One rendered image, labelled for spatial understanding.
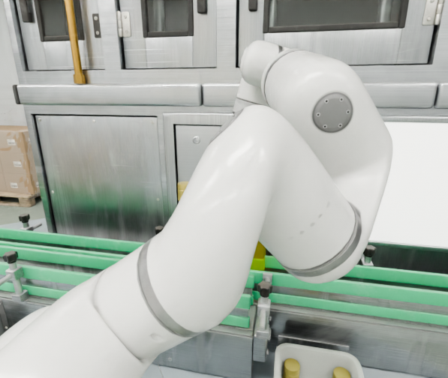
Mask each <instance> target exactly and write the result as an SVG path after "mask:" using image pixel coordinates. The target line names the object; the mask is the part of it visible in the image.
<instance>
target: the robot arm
mask: <svg viewBox="0 0 448 378"><path fill-rule="evenodd" d="M240 72H242V78H241V82H240V84H239V90H238V93H237V96H236V101H235V104H234V107H233V112H232V114H234V115H233V116H232V117H230V118H229V119H228V120H227V121H226V122H225V123H224V124H223V125H222V126H221V128H220V129H219V130H218V132H217V133H216V134H215V135H214V136H213V138H211V140H210V141H209V145H208V147H207V148H206V150H205V152H204V153H203V156H202V157H201V159H200V162H199V163H198V165H197V167H196V169H195V171H194V173H193V175H192V177H191V179H190V181H189V183H188V185H187V187H186V189H185V191H184V193H183V195H182V197H181V199H180V201H179V203H178V205H177V207H176V209H175V211H174V213H173V214H172V216H171V218H170V219H169V220H168V222H167V224H166V226H165V227H164V228H163V230H162V231H161V232H160V233H159V234H157V235H155V236H154V237H153V238H151V239H149V240H148V241H147V242H146V243H145V244H143V245H142V246H140V247H139V248H137V249H136V250H135V251H133V252H132V253H130V254H128V255H127V256H126V257H124V258H123V259H121V260H120V261H118V262H117V263H116V264H114V265H112V266H110V267H109V268H106V269H105V270H103V271H102V272H100V273H98V274H97V275H95V276H94V277H91V278H89V279H88V280H86V281H84V282H83V283H81V284H79V285H78V286H76V287H74V288H73V289H72V290H70V291H69V292H67V293H66V294H65V295H63V296H62V297H61V298H60V299H59V300H57V301H56V302H55V303H54V304H52V305H50V306H46V307H43V308H41V309H39V310H37V311H35V312H33V313H31V314H29V315H28V316H26V317H25V318H23V319H21V320H20V321H19V322H18V323H16V324H15V325H13V326H12V327H11V328H10V329H8V330H7V331H6V332H5V333H4V334H3V335H2V336H0V378H142V376H143V374H144V373H145V372H146V370H147V368H148V367H149V366H150V364H151V363H152V362H153V361H154V360H155V359H156V358H157V356H158V355H159V354H160V353H162V352H164V351H166V350H168V349H170V348H172V347H174V346H176V345H178V344H180V343H182V342H184V341H186V340H188V339H190V338H192V337H195V336H197V335H199V334H201V333H203V332H206V331H208V330H210V329H212V328H214V327H216V326H217V325H218V324H219V323H221V322H222V321H223V320H224V319H225V318H226V317H227V316H228V315H229V314H230V313H231V312H232V310H233V309H234V308H235V306H236V305H237V304H238V302H239V300H240V298H241V296H242V293H243V291H244V288H245V285H246V282H247V279H248V275H249V272H250V268H251V263H252V260H253V257H254V252H255V250H256V246H257V243H258V241H259V242H260V243H261V244H262V245H263V246H264V247H265V248H266V249H267V250H268V251H269V252H270V253H271V254H272V255H273V256H274V257H275V258H276V259H277V261H278V262H279V263H280V264H281V265H282V266H283V267H284V268H285V269H286V270H287V271H288V272H289V273H290V274H291V275H292V276H294V277H295V278H297V279H299V280H301V281H305V282H307V283H311V284H322V283H327V282H330V281H334V280H337V279H339V278H341V277H343V276H344V275H346V274H347V273H348V272H349V271H350V270H352V269H353V268H354V266H355V265H356V264H357V263H358V262H359V260H360V258H361V256H362V254H363V252H364V250H365V248H366V246H367V244H368V240H369V239H370V236H371V232H372V230H373V227H374V222H375V220H376V217H377V213H378V210H379V208H380V204H381V200H382V198H383V194H384V191H385V189H386V184H387V181H388V178H389V173H390V169H391V165H392V156H393V142H392V137H391V135H390V133H389V131H388V129H387V127H386V125H385V123H384V121H383V119H382V118H381V116H380V113H379V112H378V110H377V108H376V106H375V105H374V102H373V101H372V99H371V97H370V95H369V93H368V92H367V90H366V88H365V86H364V84H363V82H362V80H361V79H360V78H359V76H358V75H357V74H356V72H355V71H354V70H353V69H351V67H350V66H348V65H347V64H345V63H344V62H342V61H339V60H338V59H335V58H331V57H328V56H325V55H321V54H317V53H313V52H310V51H308V50H305V49H298V48H293V49H289V48H286V47H284V46H279V45H277V44H274V43H270V42H267V41H264V40H256V41H254V42H252V43H251V44H250V45H249V46H248V47H246V48H245V50H244V53H243V55H242V59H241V64H240Z"/></svg>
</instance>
